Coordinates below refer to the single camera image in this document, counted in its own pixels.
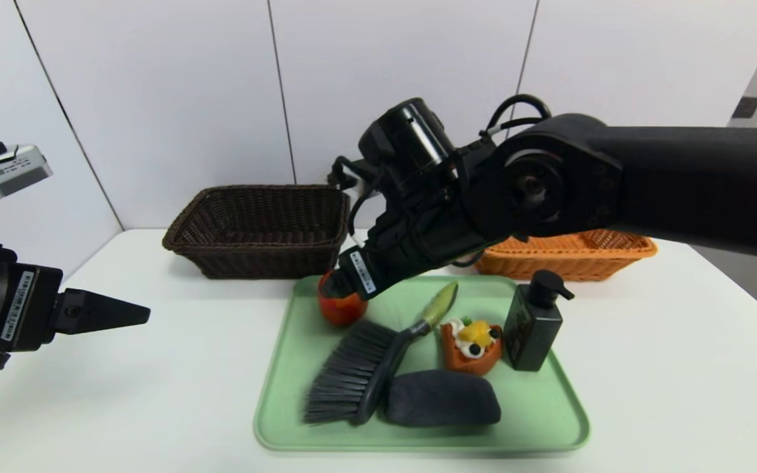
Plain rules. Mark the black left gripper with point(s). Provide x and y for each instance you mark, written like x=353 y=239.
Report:
x=29 y=307

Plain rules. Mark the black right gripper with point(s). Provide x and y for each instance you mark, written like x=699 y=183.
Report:
x=363 y=272

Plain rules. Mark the red apple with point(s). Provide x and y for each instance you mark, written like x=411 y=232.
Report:
x=342 y=311

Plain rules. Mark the dark grey towel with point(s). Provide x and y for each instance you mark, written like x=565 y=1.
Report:
x=441 y=397

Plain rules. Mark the black and grey right robot arm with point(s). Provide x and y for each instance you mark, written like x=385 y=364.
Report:
x=648 y=184

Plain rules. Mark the dark brown wicker basket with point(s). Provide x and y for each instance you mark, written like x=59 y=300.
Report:
x=253 y=223

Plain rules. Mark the orange wicker basket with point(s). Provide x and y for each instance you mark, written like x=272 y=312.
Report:
x=569 y=259

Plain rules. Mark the light green plastic tray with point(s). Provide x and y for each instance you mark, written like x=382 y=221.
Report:
x=326 y=420

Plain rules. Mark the fruit tart slice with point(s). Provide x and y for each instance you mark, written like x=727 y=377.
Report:
x=470 y=351

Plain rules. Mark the black pump bottle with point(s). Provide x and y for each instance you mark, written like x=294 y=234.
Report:
x=531 y=328

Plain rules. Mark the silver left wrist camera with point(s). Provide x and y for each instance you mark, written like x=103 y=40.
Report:
x=10 y=172

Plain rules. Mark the dark wall plate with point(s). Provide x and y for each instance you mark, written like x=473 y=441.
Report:
x=746 y=107

